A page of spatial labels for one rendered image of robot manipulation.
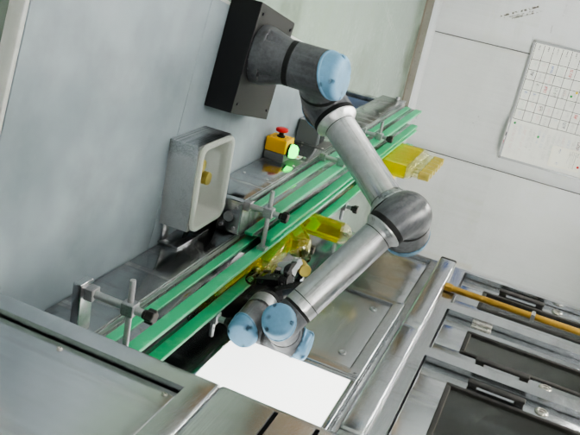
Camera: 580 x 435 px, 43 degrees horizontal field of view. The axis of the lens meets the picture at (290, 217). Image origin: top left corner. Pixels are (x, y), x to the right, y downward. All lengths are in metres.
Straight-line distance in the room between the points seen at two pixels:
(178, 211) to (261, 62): 0.42
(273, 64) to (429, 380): 0.90
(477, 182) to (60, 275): 6.71
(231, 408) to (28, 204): 0.57
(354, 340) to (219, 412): 0.98
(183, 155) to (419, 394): 0.83
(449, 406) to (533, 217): 6.17
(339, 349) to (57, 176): 0.87
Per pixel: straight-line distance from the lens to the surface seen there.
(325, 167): 2.44
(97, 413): 1.06
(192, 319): 1.76
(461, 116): 7.89
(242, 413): 1.07
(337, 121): 1.92
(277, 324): 1.59
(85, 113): 1.48
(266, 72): 1.87
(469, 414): 1.95
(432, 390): 1.98
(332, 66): 1.83
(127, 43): 1.54
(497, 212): 8.06
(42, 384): 1.11
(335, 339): 1.99
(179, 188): 1.81
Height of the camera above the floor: 1.57
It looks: 17 degrees down
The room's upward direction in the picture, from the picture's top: 109 degrees clockwise
